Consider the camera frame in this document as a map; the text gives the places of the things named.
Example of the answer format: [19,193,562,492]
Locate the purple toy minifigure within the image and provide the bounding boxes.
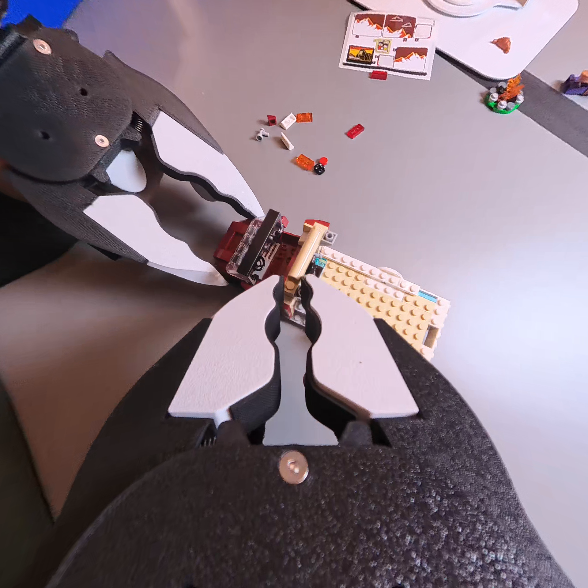
[561,70,588,96]

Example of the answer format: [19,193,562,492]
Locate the blue plastic bin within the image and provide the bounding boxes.
[0,0,84,29]

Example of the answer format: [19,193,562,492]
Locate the red tan brick toy truck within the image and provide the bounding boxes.
[213,209,452,360]

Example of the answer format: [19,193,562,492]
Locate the sticker sheet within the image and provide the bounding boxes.
[339,11,436,81]

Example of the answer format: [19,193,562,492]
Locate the white plastic board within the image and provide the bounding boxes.
[354,0,579,81]

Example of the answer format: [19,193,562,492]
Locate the grey desk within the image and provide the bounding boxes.
[0,0,588,586]

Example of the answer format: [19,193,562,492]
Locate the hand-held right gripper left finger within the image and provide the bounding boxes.
[168,275,283,423]

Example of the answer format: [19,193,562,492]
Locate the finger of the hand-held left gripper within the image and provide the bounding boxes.
[151,108,267,219]
[83,192,228,286]

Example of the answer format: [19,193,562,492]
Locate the brick campfire on green base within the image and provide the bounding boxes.
[483,73,526,115]

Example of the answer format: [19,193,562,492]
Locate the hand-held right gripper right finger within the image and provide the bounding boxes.
[303,275,420,422]

